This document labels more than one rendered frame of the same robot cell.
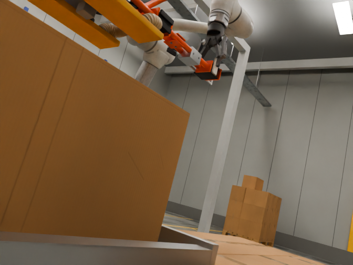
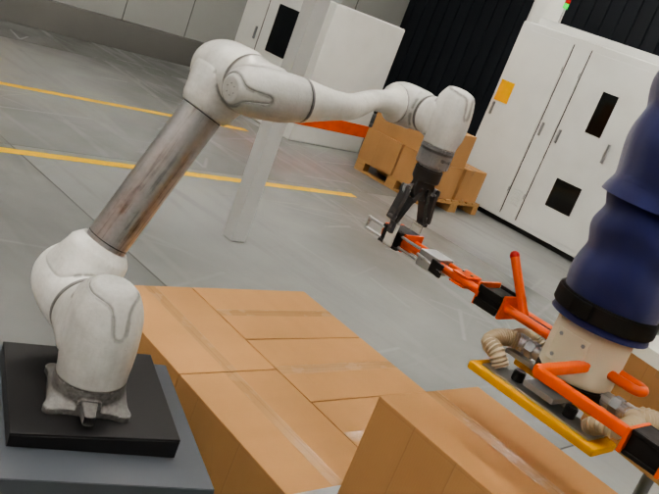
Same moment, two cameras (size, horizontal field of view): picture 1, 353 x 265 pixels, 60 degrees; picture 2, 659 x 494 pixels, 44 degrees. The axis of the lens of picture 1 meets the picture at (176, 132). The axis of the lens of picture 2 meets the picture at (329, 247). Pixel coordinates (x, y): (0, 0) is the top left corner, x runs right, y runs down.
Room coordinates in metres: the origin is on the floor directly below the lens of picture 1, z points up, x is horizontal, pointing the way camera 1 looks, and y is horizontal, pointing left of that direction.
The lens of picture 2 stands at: (1.30, 2.08, 1.76)
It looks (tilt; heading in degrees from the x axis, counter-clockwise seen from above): 16 degrees down; 273
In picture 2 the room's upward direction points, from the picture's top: 21 degrees clockwise
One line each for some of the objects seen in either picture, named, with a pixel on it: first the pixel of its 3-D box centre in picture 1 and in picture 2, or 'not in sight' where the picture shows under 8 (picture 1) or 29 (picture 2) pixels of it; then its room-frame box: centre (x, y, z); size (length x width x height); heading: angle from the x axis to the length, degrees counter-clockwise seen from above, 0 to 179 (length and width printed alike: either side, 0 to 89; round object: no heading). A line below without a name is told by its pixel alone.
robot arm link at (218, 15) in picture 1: (218, 21); (433, 157); (1.24, -0.05, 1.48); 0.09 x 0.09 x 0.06
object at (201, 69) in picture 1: (208, 70); (401, 237); (1.24, -0.07, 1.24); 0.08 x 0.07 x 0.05; 140
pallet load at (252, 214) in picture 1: (254, 209); not in sight; (8.58, -2.59, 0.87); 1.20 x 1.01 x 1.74; 142
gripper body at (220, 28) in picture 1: (214, 36); (424, 182); (1.24, -0.05, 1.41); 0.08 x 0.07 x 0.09; 49
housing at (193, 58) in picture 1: (189, 56); (434, 262); (1.14, 0.02, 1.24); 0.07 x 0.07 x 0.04; 50
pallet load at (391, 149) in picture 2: not in sight; (428, 156); (1.09, -7.66, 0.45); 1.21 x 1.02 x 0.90; 142
